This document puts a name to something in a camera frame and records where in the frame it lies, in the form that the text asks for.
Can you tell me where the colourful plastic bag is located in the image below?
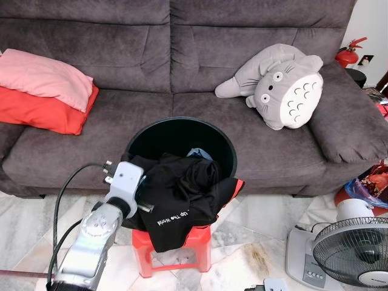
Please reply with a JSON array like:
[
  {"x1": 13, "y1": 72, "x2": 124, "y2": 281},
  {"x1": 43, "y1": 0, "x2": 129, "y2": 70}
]
[{"x1": 335, "y1": 159, "x2": 388, "y2": 210}]

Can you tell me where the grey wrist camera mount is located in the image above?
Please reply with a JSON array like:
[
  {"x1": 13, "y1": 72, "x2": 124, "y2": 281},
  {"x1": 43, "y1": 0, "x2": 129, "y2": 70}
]
[
  {"x1": 104, "y1": 161, "x2": 146, "y2": 204},
  {"x1": 263, "y1": 278, "x2": 289, "y2": 291}
]

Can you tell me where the red plastic stool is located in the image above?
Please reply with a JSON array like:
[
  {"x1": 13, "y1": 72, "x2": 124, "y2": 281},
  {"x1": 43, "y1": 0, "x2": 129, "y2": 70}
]
[{"x1": 132, "y1": 224, "x2": 213, "y2": 278}]

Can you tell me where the dark grey fabric sofa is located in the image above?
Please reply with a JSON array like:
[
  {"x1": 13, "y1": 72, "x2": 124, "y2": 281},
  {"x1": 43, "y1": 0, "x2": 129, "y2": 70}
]
[{"x1": 0, "y1": 0, "x2": 388, "y2": 199}]

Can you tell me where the black round side table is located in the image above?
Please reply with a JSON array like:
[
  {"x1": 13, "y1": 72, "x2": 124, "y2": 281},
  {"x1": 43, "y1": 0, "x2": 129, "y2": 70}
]
[{"x1": 346, "y1": 68, "x2": 367, "y2": 89}]

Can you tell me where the black round bin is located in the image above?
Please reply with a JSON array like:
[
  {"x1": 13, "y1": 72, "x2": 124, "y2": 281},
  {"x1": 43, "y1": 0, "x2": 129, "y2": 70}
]
[{"x1": 124, "y1": 116, "x2": 238, "y2": 230}]

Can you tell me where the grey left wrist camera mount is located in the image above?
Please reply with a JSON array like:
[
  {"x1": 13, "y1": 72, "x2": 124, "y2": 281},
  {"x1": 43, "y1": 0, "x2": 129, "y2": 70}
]
[{"x1": 104, "y1": 161, "x2": 146, "y2": 204}]

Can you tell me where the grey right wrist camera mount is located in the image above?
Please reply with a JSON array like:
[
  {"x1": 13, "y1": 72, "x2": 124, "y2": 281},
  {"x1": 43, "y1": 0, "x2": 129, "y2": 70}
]
[{"x1": 263, "y1": 278, "x2": 289, "y2": 291}]

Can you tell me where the pink pillow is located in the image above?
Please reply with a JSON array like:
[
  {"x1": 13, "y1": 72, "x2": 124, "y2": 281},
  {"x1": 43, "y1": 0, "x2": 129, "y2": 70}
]
[{"x1": 0, "y1": 48, "x2": 93, "y2": 114}]

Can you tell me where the grey Totoro plush toy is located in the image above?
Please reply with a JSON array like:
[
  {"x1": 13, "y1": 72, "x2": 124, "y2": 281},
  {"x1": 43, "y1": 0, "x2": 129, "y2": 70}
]
[{"x1": 215, "y1": 44, "x2": 325, "y2": 131}]

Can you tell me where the red pillow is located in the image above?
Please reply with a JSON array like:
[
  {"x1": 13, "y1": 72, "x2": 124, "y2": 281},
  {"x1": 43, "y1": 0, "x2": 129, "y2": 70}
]
[{"x1": 0, "y1": 84, "x2": 99, "y2": 136}]

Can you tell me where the red fire extinguisher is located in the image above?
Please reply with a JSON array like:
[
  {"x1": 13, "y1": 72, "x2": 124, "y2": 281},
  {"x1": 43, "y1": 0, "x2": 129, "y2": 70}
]
[{"x1": 335, "y1": 36, "x2": 368, "y2": 69}]

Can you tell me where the grey electric fan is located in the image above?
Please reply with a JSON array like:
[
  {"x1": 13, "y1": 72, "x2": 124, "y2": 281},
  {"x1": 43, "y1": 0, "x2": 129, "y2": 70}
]
[{"x1": 286, "y1": 199, "x2": 388, "y2": 291}]

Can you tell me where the dark red pole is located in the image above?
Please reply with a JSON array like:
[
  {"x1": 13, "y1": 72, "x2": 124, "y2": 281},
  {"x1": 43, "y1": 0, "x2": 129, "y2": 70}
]
[{"x1": 0, "y1": 269, "x2": 50, "y2": 278}]

